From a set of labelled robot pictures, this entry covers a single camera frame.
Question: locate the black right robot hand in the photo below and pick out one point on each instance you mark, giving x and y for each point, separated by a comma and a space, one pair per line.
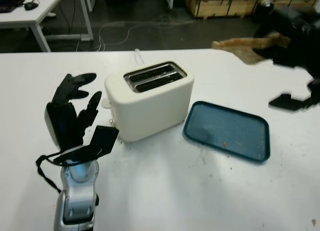
305, 41

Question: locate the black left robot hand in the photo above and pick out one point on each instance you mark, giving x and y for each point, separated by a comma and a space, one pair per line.
63, 121

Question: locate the white toaster lever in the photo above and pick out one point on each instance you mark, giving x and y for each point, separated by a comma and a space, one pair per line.
106, 103

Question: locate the brown bread slice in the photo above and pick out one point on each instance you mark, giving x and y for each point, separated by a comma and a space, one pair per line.
245, 49

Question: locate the silver toaster knob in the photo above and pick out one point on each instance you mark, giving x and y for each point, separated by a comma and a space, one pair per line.
111, 121

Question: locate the cream white toaster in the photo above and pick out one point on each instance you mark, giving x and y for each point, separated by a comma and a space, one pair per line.
150, 103

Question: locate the teal plastic tray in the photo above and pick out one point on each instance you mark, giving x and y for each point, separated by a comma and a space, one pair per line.
225, 131

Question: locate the wooden crates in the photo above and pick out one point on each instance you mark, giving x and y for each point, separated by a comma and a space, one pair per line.
225, 3

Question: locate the white office desk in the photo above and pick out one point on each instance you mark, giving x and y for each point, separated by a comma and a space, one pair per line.
37, 13

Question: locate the black computer mouse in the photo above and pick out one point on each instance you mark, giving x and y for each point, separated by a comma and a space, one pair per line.
31, 6

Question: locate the black laptop with red screen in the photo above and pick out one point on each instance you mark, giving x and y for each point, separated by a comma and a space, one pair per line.
11, 1

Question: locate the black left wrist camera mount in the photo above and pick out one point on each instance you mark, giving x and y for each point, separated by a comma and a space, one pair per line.
103, 139

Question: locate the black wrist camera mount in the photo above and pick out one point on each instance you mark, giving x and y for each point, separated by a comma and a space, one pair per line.
103, 139
290, 103

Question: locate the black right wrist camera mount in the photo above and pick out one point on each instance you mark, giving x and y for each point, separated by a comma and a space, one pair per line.
290, 103

